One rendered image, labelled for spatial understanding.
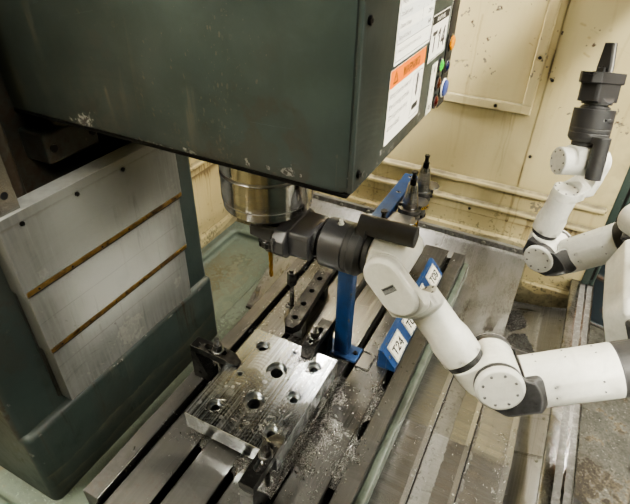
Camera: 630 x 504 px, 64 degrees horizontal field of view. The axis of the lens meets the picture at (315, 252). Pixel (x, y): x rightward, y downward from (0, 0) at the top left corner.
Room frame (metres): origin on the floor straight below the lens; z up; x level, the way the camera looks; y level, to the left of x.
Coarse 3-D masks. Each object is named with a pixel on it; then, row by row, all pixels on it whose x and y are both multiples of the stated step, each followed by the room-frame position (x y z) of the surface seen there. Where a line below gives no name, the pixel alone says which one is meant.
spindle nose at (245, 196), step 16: (224, 176) 0.73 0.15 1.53; (240, 176) 0.70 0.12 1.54; (256, 176) 0.69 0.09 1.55; (224, 192) 0.73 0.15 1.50; (240, 192) 0.70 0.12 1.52; (256, 192) 0.69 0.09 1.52; (272, 192) 0.69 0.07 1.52; (288, 192) 0.70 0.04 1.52; (304, 192) 0.73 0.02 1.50; (240, 208) 0.70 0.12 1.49; (256, 208) 0.69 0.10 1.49; (272, 208) 0.69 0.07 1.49; (288, 208) 0.70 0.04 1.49; (304, 208) 0.73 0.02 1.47
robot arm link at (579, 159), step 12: (576, 132) 1.10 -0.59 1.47; (588, 132) 1.08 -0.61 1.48; (600, 132) 1.08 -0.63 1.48; (576, 144) 1.10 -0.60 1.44; (588, 144) 1.08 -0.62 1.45; (600, 144) 1.05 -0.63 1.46; (552, 156) 1.12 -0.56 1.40; (564, 156) 1.07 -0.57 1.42; (576, 156) 1.07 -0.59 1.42; (588, 156) 1.07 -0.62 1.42; (600, 156) 1.04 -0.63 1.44; (552, 168) 1.10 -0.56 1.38; (564, 168) 1.06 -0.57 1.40; (576, 168) 1.06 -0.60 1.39; (588, 168) 1.04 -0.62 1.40; (600, 168) 1.03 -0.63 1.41; (600, 180) 1.03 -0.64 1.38
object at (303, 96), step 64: (0, 0) 0.83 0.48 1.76; (64, 0) 0.77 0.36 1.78; (128, 0) 0.71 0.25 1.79; (192, 0) 0.67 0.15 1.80; (256, 0) 0.63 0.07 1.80; (320, 0) 0.59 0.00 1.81; (384, 0) 0.63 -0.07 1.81; (448, 0) 0.90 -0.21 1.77; (0, 64) 0.85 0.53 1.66; (64, 64) 0.78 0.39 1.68; (128, 64) 0.72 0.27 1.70; (192, 64) 0.67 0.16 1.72; (256, 64) 0.63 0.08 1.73; (320, 64) 0.59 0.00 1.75; (384, 64) 0.65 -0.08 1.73; (128, 128) 0.74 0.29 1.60; (192, 128) 0.68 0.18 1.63; (256, 128) 0.63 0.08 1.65; (320, 128) 0.59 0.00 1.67; (384, 128) 0.67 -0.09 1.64
